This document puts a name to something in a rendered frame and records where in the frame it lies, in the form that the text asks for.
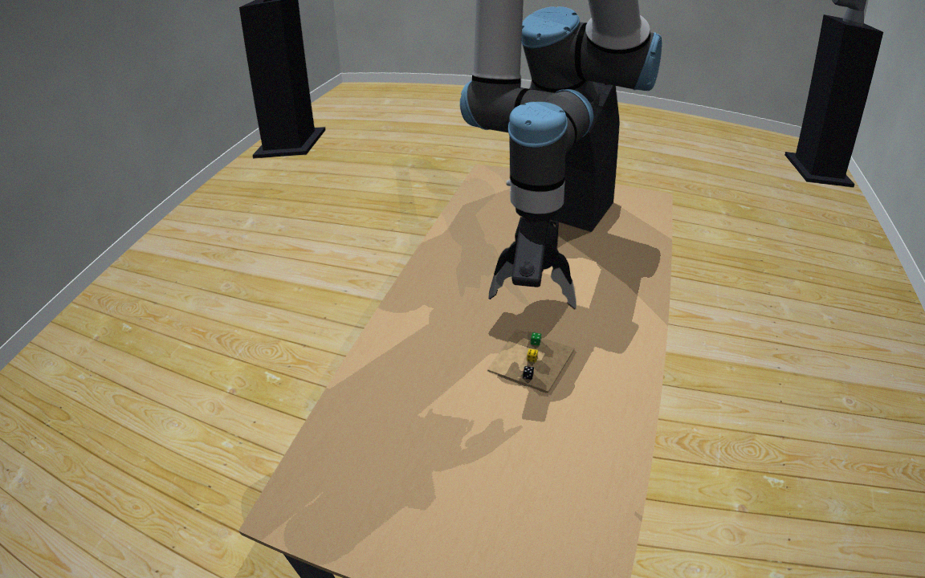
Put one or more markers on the tan textured mat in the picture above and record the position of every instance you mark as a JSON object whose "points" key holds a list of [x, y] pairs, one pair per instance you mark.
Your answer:
{"points": [[551, 359]]}

